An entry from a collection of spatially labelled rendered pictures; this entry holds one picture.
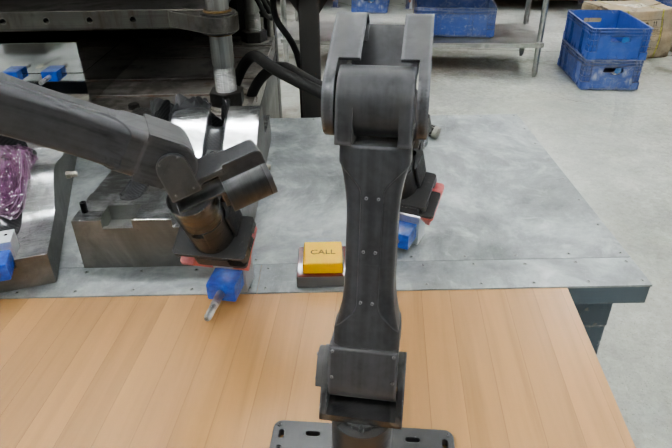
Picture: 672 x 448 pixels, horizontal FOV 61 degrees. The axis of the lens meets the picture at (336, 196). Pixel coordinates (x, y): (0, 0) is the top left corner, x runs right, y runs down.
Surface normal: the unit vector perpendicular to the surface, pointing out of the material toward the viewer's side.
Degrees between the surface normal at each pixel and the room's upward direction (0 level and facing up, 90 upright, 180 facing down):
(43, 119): 87
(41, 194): 29
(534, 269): 0
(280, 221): 0
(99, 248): 90
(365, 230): 75
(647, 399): 0
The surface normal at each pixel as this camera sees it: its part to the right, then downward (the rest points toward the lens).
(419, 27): -0.07, -0.58
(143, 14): 0.02, 0.50
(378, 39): -0.13, -0.16
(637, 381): -0.01, -0.87
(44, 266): 0.31, 0.47
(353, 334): -0.15, 0.26
